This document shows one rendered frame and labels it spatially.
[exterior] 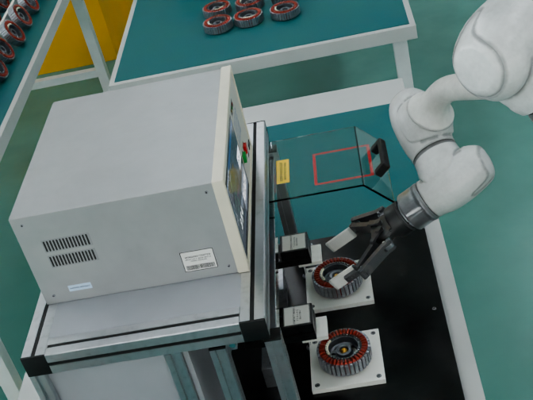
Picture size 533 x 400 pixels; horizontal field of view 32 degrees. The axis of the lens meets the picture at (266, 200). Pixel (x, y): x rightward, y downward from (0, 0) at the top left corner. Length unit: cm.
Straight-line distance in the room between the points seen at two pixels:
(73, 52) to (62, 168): 376
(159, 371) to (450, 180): 72
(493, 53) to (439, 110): 59
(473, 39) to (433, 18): 367
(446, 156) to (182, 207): 62
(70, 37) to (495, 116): 250
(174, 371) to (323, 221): 85
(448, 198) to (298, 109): 105
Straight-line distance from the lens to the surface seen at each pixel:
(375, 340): 202
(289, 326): 189
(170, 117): 186
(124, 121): 190
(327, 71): 478
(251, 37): 348
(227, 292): 170
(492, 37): 144
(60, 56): 557
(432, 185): 200
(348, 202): 247
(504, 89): 145
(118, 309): 175
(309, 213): 247
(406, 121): 204
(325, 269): 217
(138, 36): 376
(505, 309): 321
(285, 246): 209
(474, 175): 199
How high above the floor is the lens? 217
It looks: 34 degrees down
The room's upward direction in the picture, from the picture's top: 15 degrees counter-clockwise
